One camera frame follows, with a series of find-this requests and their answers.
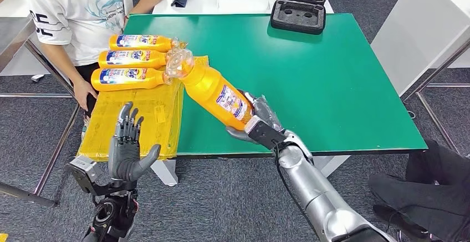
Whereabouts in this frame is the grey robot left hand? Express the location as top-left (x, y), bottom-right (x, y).
top-left (107, 102), bottom-right (161, 182)

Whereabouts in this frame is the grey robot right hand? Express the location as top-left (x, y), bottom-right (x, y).
top-left (226, 90), bottom-right (285, 145)

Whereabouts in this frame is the orange detergent bottle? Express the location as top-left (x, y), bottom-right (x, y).
top-left (90, 67), bottom-right (173, 92)
top-left (109, 33), bottom-right (181, 53)
top-left (165, 48), bottom-right (255, 131)
top-left (98, 49), bottom-right (173, 69)

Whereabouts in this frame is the white table leg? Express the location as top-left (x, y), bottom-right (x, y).
top-left (314, 155), bottom-right (351, 177)
top-left (151, 159), bottom-right (179, 187)

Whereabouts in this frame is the yellow taped cardboard mat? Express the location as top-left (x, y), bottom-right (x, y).
top-left (77, 39), bottom-right (210, 162)

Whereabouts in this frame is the black foam carrying case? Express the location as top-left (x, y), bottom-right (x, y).
top-left (270, 0), bottom-right (327, 35)

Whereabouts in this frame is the white desk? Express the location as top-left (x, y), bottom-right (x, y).
top-left (0, 0), bottom-right (70, 91)
top-left (370, 0), bottom-right (470, 97)

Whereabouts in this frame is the person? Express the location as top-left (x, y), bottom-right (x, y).
top-left (22, 0), bottom-right (166, 118)
top-left (368, 139), bottom-right (470, 242)

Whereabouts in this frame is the grey metal table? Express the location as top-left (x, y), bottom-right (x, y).
top-left (0, 16), bottom-right (81, 209)

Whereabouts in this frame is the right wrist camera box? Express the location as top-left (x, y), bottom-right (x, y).
top-left (244, 115), bottom-right (287, 150)

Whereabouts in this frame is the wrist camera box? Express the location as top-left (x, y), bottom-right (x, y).
top-left (67, 155), bottom-right (139, 197)
top-left (244, 115), bottom-right (287, 150)

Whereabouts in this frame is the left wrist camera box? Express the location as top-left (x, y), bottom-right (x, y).
top-left (67, 155), bottom-right (139, 197)

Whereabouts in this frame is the grey metal desk frame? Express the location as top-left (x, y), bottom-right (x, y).
top-left (402, 38), bottom-right (470, 155)

